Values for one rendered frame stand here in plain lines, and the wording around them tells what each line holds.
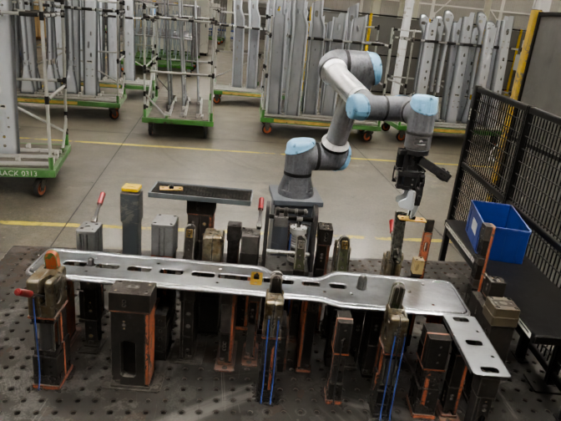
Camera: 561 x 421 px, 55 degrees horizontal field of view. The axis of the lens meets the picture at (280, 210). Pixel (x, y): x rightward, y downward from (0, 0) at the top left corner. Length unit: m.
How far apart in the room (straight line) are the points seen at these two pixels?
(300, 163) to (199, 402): 0.99
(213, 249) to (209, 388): 0.45
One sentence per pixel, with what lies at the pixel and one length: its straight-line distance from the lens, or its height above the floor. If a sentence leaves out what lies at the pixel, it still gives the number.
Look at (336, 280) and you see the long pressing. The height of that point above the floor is 1.00.
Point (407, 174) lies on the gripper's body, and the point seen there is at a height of 1.40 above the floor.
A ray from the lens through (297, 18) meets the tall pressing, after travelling 8.53.
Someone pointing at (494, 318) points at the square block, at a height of 1.03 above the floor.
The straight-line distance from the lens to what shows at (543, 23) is 4.53.
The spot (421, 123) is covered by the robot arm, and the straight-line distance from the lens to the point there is 1.57.
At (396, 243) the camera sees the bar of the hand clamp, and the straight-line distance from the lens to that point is 1.87.
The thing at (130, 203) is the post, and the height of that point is 1.11.
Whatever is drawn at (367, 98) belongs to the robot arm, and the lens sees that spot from 1.60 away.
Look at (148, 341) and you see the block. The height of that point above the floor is 0.87.
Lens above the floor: 1.80
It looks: 20 degrees down
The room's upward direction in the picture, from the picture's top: 6 degrees clockwise
